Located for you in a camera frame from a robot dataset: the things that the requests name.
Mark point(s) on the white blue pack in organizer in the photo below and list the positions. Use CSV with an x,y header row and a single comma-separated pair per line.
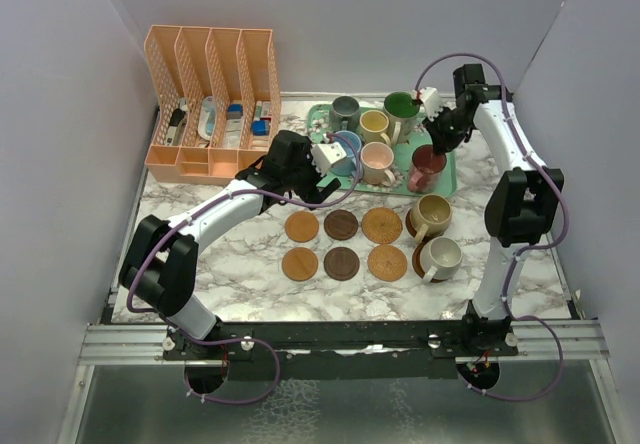
x,y
207,118

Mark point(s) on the green mug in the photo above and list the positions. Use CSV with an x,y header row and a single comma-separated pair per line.
x,y
402,113

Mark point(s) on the blue mug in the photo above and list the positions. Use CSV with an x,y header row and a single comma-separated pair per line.
x,y
352,145

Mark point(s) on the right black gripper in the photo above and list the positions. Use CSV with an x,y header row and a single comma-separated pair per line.
x,y
441,144

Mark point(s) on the light wood coaster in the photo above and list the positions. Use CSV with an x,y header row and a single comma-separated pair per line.
x,y
301,226
300,264

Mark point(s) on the yellow mug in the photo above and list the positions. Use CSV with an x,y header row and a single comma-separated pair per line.
x,y
373,126

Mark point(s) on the dark grey mug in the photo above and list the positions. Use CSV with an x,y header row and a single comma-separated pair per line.
x,y
344,114

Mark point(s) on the black white tool in organizer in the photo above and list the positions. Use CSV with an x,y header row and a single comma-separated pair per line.
x,y
177,124

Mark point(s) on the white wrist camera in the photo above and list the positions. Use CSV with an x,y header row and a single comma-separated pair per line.
x,y
326,156
431,100

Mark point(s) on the tan beige mug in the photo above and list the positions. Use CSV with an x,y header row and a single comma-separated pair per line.
x,y
430,217

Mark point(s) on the blue tape dispenser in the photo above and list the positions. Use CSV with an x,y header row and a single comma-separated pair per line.
x,y
261,127

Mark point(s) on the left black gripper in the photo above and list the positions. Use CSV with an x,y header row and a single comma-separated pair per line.
x,y
313,194

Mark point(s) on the black mounting rail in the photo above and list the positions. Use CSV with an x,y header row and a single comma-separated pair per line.
x,y
345,350

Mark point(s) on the peach plastic file organizer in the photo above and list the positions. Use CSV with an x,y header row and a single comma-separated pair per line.
x,y
219,101

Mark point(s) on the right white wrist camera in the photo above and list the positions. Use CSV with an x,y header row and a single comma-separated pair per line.
x,y
431,100

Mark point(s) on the light pink mug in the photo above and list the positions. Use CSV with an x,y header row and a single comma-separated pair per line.
x,y
377,159

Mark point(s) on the green floral tray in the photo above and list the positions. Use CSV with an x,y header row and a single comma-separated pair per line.
x,y
317,123

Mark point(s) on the dark walnut coaster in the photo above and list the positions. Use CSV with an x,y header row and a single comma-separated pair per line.
x,y
341,263
341,225

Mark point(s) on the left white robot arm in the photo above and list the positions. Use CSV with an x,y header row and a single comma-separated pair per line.
x,y
161,261

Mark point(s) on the aluminium frame rail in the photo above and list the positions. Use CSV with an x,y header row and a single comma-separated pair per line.
x,y
141,344

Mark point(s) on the blue eraser box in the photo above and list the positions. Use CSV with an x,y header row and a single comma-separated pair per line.
x,y
235,111

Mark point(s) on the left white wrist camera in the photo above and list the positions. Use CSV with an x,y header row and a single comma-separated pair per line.
x,y
326,156

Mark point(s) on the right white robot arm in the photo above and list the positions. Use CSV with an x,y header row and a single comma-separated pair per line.
x,y
522,207

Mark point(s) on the red floral mug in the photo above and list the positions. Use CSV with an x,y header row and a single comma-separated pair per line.
x,y
425,169

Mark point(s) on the white speckled mug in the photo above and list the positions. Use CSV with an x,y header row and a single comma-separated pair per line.
x,y
452,250

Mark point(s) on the woven rattan coaster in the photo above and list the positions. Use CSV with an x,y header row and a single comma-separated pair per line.
x,y
381,225
387,262

